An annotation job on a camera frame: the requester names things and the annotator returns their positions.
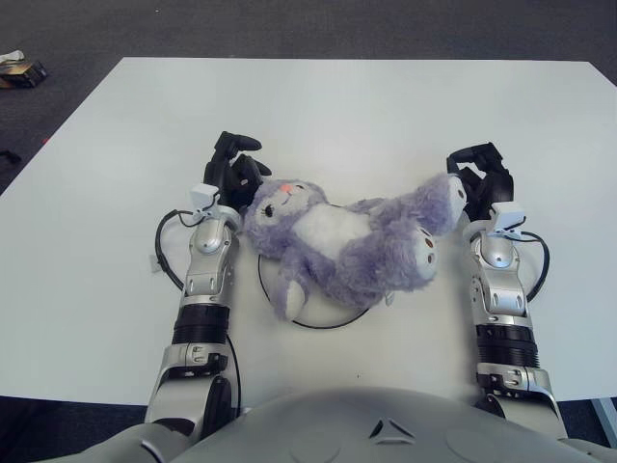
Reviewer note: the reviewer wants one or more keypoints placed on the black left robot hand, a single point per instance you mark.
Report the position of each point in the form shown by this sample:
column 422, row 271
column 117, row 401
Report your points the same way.
column 231, row 176

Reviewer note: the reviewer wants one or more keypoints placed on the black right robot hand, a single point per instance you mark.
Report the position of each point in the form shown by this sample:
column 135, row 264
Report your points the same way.
column 491, row 183

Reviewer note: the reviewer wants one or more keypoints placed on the purple plush rabbit doll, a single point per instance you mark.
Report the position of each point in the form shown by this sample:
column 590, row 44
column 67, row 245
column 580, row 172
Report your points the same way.
column 337, row 251

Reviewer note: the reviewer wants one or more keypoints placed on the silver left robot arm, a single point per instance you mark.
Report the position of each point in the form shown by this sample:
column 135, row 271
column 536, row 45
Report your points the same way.
column 207, row 280

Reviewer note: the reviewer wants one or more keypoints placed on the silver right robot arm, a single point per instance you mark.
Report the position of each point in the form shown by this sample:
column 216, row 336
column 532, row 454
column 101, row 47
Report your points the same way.
column 501, row 299

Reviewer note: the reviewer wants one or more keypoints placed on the white plate with black rim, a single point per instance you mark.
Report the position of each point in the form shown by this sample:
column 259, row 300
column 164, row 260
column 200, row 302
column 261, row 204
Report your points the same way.
column 332, row 316

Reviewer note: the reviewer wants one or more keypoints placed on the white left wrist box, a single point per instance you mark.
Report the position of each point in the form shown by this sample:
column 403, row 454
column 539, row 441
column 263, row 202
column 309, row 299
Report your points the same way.
column 205, row 198

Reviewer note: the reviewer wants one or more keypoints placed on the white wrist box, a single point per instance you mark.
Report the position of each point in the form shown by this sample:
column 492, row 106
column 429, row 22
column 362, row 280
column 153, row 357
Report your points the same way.
column 205, row 198
column 506, row 219

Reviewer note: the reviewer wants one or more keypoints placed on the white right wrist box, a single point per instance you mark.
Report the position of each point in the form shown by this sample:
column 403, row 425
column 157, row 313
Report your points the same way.
column 506, row 219

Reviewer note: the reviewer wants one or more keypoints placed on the black chair base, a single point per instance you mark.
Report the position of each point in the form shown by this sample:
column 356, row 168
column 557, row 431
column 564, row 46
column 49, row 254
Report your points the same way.
column 7, row 156

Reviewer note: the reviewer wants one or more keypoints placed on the brown box on floor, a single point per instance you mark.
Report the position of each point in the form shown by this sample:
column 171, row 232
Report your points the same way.
column 23, row 74

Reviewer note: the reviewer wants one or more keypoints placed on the white crumpled item on floor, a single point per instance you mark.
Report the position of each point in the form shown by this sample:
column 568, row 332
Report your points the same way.
column 12, row 55

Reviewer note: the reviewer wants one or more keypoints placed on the white table leg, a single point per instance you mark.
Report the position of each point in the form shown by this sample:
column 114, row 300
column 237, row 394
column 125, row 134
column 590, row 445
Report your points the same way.
column 608, row 415

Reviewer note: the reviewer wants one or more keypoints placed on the light grey robot torso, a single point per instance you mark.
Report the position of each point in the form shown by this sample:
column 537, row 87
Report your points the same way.
column 337, row 424

